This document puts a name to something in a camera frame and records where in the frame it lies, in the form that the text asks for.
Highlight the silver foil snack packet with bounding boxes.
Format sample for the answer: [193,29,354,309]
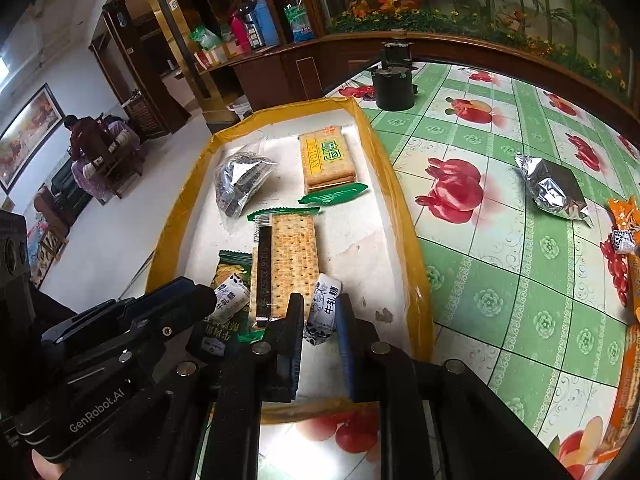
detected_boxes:
[515,154,594,228]

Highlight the black thermos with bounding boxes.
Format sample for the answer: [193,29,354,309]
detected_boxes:
[239,0,265,51]

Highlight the wooden chair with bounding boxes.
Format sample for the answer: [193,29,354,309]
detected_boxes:
[75,117,146,201]

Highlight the green floral tablecloth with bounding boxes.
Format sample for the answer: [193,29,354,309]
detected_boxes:
[320,60,640,480]

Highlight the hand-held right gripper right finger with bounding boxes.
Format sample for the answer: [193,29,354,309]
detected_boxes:
[334,294,576,480]

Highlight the small orange snack packet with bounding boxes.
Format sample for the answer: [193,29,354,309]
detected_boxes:
[606,196,640,241]

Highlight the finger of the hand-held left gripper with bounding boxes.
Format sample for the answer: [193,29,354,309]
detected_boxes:
[116,276,200,320]
[119,285,219,367]

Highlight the wooden counter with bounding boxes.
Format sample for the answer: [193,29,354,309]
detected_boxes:
[200,35,401,111]

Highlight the small black motor cylinder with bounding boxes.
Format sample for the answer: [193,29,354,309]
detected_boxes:
[380,30,413,68]

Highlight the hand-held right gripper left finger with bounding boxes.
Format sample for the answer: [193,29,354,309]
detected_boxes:
[65,292,307,480]

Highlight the red thermos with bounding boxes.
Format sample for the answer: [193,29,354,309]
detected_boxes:
[229,14,251,48]

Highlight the large orange snack packet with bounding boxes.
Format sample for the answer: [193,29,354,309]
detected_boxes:
[625,252,640,323]

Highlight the green snack packet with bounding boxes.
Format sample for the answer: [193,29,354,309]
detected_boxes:
[187,250,261,358]

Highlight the framed wall picture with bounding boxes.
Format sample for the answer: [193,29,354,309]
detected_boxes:
[0,82,65,193]

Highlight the red and white boxes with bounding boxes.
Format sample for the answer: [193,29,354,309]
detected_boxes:
[194,42,251,68]

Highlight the yellow cracker packet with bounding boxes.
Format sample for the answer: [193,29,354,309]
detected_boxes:
[298,126,358,192]

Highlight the clear cracker packet black stripe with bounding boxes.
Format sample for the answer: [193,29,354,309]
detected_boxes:
[247,207,321,331]

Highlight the clear packet of dark seeds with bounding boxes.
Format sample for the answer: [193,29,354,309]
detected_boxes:
[214,150,278,219]

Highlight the blue thermos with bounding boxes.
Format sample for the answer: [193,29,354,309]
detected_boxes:
[252,0,280,48]

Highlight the large black motor cylinder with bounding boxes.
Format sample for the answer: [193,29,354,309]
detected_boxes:
[370,65,418,111]

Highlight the green plastic bag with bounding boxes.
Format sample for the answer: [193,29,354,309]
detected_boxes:
[189,25,223,52]

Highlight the orange cracker packet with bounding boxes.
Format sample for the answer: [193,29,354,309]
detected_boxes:
[597,322,640,468]

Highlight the white milk candy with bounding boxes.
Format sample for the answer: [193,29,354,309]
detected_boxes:
[207,272,251,325]
[302,272,343,347]
[600,227,637,256]

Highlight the small green wrapper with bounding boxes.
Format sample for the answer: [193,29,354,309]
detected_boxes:
[298,182,370,207]

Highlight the yellow taped foam tray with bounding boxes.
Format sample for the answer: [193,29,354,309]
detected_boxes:
[145,96,435,426]

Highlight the pack of water bottles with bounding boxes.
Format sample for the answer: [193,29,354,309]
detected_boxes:
[284,1,315,43]

